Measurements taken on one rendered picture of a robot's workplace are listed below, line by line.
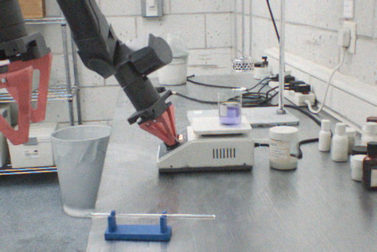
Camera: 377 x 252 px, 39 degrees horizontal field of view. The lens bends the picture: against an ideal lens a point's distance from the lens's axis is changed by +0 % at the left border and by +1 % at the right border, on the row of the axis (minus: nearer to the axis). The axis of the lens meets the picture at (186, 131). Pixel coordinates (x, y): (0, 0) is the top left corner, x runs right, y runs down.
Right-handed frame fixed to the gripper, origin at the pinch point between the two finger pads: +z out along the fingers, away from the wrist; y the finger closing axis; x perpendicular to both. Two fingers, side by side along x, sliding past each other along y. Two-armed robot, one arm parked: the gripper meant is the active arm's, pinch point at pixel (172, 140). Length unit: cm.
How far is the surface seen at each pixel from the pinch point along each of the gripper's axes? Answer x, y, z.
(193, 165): -2.9, -2.3, 6.0
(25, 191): 197, 113, 25
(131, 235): -8.9, -33.1, 1.9
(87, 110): 179, 176, 8
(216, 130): -9.4, 1.9, 2.3
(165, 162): 1.0, -4.4, 2.5
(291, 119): -5.5, 44.0, 20.4
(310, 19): -7, 95, 6
